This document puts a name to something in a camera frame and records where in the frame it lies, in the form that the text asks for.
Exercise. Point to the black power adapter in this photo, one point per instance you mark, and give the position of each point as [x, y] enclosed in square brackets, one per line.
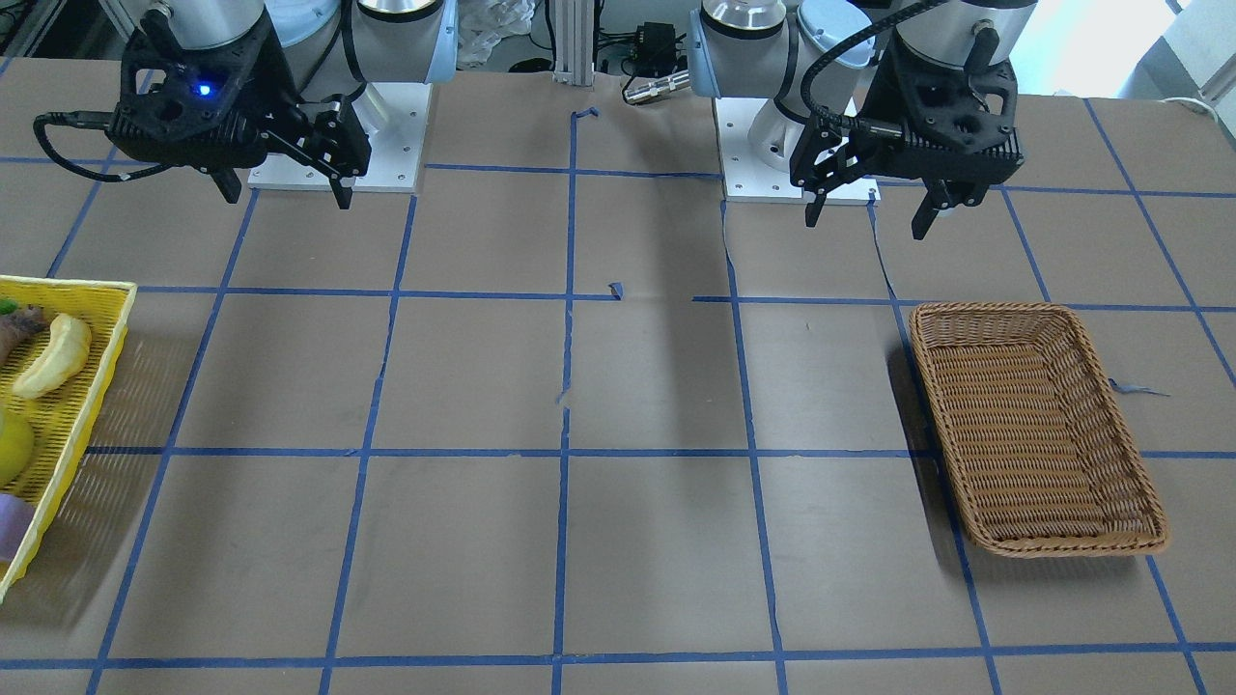
[654, 49]

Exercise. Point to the yellow plastic basket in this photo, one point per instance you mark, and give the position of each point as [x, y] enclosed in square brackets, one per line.
[64, 419]

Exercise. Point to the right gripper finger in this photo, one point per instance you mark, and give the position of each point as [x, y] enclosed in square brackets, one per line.
[343, 189]
[228, 183]

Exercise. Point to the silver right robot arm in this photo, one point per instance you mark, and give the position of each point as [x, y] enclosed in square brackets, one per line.
[340, 47]

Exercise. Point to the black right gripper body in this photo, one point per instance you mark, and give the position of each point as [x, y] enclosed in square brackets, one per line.
[273, 85]

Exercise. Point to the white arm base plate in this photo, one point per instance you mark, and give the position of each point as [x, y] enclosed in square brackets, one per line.
[379, 151]
[763, 154]

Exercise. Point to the silver metal connector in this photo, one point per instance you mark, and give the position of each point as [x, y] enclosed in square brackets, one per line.
[663, 86]

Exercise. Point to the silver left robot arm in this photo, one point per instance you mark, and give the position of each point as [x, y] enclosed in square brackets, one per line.
[819, 58]

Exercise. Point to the yellow banana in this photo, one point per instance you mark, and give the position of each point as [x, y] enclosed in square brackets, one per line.
[65, 354]

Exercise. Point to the brown root vegetable toy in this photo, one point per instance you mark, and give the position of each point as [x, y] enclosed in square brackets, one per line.
[19, 326]

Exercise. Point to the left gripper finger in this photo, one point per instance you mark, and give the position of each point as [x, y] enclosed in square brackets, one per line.
[936, 201]
[815, 208]

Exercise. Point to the aluminium frame post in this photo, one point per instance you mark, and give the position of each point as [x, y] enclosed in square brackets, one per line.
[575, 25]

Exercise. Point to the brown wicker basket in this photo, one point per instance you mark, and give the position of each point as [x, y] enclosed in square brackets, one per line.
[1040, 458]

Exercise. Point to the purple object in basket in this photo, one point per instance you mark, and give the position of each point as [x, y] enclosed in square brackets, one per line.
[16, 518]

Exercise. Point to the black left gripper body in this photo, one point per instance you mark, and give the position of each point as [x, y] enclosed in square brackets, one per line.
[881, 97]

